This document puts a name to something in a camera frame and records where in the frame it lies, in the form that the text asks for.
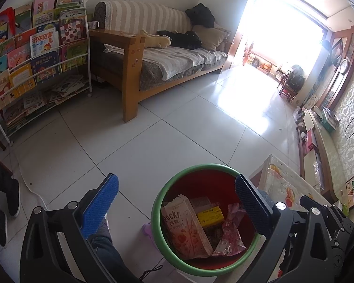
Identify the patterned cushion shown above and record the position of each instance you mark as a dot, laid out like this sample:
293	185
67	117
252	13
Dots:
227	37

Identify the person's jeans leg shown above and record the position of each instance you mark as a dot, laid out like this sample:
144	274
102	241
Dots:
109	250

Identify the red bin with green rim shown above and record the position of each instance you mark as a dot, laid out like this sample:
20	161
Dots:
200	181

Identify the cream biscuit stick box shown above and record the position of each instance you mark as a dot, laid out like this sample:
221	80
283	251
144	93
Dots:
183	230

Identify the wooden sofa with striped cover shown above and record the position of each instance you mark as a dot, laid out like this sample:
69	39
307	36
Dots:
153	14

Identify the pink wrapper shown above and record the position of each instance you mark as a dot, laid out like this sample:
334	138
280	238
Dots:
230	235

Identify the fruit print table cover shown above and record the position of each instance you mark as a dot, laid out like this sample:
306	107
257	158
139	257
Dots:
283	182

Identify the long television cabinet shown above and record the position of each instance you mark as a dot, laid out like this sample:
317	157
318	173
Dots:
324	153

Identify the wall clock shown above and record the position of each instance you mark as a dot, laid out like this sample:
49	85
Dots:
344	65

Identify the green box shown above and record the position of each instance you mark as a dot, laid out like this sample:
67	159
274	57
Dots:
330	121

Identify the wooden chair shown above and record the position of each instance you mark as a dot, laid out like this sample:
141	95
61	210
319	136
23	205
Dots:
290	85

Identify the row of picture books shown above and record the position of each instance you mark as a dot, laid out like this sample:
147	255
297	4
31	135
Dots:
41	44

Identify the purple plastic object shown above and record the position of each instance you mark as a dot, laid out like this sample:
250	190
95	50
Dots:
149	233

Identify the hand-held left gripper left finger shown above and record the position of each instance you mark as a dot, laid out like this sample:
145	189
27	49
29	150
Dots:
101	206

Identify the beige cushion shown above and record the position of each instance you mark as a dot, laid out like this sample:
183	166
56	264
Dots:
209	37

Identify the green packet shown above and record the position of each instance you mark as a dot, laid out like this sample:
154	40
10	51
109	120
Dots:
345	209

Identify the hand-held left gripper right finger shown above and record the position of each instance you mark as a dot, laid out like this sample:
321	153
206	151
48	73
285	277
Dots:
250	206

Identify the black clothing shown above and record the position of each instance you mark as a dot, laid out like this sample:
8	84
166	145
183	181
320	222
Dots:
183	39

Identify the black bag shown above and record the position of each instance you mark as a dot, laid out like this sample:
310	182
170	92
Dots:
200	14

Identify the cream plush toy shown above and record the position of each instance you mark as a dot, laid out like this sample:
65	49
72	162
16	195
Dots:
156	39

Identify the long yellow bear box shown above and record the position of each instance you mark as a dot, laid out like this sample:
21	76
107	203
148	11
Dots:
209	218

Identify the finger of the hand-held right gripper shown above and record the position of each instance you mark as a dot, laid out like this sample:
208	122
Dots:
336	219

